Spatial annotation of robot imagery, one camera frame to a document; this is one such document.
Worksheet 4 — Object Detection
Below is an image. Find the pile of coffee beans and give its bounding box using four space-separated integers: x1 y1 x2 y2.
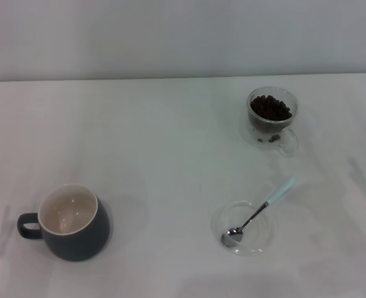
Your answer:
250 94 293 122

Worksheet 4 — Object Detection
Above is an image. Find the steel spoon with blue handle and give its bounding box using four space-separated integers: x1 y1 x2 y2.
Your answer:
221 175 298 248

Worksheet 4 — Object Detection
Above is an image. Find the small loose coffee bean cluster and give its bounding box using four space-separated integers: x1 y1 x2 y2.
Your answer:
256 133 280 143

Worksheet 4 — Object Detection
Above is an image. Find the clear double-wall glass cup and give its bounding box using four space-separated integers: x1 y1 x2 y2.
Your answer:
239 86 299 158

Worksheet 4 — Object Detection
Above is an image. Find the clear glass saucer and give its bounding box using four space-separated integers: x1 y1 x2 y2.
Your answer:
212 200 275 258

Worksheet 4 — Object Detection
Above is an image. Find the dark blue ceramic mug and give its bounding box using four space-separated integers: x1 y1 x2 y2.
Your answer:
17 183 112 262

